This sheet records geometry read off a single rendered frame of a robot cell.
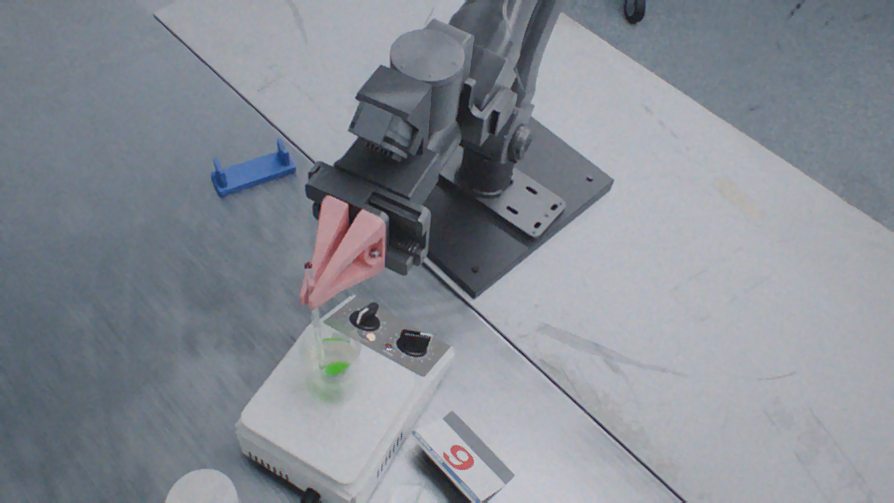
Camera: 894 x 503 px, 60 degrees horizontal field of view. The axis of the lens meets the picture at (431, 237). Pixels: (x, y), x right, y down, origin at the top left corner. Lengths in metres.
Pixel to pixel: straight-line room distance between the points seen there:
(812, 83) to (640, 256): 1.94
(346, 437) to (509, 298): 0.28
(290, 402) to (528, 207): 0.38
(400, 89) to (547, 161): 0.46
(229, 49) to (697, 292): 0.71
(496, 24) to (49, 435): 0.57
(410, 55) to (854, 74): 2.46
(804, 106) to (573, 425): 2.04
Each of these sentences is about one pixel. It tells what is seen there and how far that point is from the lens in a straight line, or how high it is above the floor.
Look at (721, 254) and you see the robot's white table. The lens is 1.00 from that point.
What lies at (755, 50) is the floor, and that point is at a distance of 2.88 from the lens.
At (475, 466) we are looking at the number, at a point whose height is 0.92.
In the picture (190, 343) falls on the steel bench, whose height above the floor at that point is 0.90.
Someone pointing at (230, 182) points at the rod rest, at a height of 0.91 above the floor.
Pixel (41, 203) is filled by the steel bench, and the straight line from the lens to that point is 1.02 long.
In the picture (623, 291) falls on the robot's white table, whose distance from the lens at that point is 0.93.
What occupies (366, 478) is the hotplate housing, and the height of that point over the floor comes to 0.97.
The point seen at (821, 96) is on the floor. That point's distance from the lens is 2.81.
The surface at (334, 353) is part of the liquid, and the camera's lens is 0.70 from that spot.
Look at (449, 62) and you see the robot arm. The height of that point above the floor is 1.25.
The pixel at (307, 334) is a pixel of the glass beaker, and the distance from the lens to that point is 0.68.
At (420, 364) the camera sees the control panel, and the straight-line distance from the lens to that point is 0.77.
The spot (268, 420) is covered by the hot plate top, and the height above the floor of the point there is 0.99.
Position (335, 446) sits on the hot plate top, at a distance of 0.70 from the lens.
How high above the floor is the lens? 1.64
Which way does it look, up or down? 54 degrees down
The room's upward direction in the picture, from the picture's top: 7 degrees clockwise
